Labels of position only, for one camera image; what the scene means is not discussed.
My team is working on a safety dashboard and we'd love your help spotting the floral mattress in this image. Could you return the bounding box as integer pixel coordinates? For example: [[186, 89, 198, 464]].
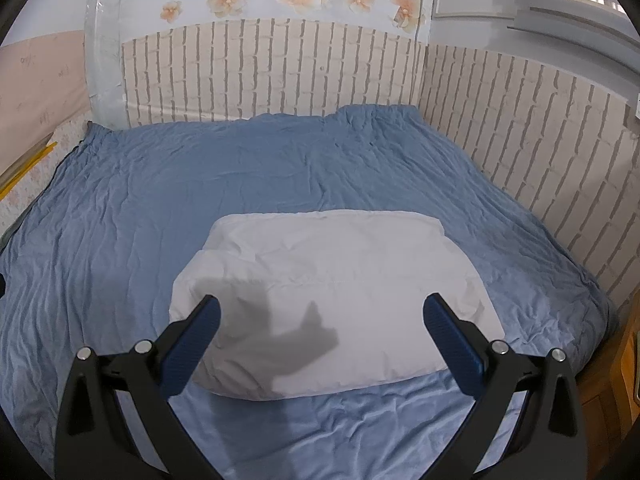
[[0, 120, 95, 243]]

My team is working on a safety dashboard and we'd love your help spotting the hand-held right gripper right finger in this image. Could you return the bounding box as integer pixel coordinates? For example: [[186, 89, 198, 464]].
[[422, 294, 586, 480]]

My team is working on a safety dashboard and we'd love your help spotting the blue bed sheet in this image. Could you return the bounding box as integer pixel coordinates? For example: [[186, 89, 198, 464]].
[[0, 104, 617, 480]]

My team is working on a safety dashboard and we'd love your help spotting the yellow plastic strip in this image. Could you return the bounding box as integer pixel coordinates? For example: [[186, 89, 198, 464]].
[[0, 142, 59, 202]]

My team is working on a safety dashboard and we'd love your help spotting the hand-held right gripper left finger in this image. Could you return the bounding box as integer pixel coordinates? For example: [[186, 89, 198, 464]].
[[54, 295, 231, 480]]

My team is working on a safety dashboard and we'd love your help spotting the pink headboard panel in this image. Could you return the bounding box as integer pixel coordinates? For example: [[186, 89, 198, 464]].
[[0, 30, 95, 162]]

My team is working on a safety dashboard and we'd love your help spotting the wooden bedside cabinet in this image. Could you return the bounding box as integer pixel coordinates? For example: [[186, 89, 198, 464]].
[[574, 310, 640, 463]]

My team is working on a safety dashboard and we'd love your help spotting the white window frame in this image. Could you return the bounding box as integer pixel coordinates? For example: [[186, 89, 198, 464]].
[[429, 0, 640, 48]]

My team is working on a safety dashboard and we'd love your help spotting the light grey padded coat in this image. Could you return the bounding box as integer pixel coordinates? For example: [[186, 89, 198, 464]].
[[169, 211, 506, 402]]

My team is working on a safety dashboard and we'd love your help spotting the clear plastic sheet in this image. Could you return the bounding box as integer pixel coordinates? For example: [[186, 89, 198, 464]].
[[81, 0, 132, 132]]

